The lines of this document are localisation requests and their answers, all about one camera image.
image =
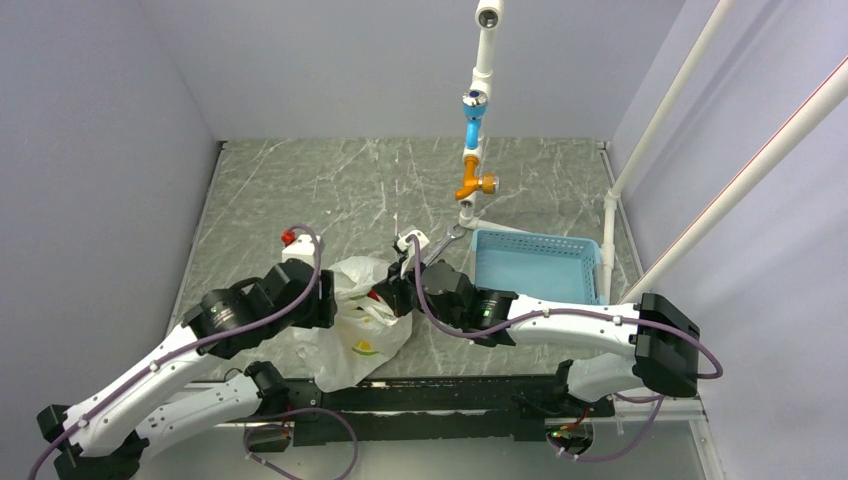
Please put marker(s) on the white frame pole near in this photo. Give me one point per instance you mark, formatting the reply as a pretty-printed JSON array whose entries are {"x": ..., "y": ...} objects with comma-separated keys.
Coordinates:
[{"x": 829, "y": 94}]

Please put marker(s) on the white frame pole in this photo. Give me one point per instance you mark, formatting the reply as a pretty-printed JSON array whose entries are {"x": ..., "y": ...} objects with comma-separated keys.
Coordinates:
[
  {"x": 679, "y": 82},
  {"x": 829, "y": 94}
]

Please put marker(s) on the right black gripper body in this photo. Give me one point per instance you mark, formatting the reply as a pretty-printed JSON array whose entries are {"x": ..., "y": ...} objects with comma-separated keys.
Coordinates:
[{"x": 405, "y": 291}]

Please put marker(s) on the white plastic shopping bag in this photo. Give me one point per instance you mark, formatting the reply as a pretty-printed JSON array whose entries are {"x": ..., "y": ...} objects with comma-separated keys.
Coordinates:
[{"x": 366, "y": 332}]

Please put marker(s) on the silver combination wrench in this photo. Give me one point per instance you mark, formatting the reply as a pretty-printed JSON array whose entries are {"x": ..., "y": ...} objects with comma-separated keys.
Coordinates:
[{"x": 452, "y": 234}]

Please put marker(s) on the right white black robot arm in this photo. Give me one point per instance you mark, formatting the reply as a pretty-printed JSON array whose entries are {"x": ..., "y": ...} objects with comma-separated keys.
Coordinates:
[{"x": 648, "y": 344}]

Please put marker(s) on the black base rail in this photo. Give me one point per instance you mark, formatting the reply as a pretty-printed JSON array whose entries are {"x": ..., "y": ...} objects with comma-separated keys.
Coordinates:
[{"x": 520, "y": 407}]

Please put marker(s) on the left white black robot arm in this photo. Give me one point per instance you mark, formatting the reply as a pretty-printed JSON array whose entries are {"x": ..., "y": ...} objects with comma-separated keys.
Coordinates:
[{"x": 133, "y": 420}]

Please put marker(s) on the white frame pole far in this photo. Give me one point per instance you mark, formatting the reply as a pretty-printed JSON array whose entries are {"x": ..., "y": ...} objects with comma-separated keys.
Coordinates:
[{"x": 679, "y": 82}]

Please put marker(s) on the light blue plastic basket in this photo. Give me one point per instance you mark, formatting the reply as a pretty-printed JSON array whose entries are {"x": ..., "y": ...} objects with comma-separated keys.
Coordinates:
[{"x": 548, "y": 267}]

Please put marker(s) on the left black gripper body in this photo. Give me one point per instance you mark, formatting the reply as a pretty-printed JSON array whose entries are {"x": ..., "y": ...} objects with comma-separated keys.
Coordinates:
[{"x": 316, "y": 311}]

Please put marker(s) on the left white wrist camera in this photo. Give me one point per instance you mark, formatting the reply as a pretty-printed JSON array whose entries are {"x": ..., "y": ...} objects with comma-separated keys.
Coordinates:
[{"x": 300, "y": 246}]

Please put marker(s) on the white blue orange pipe stand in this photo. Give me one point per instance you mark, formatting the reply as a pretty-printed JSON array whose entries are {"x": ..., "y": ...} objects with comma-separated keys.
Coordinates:
[{"x": 488, "y": 18}]

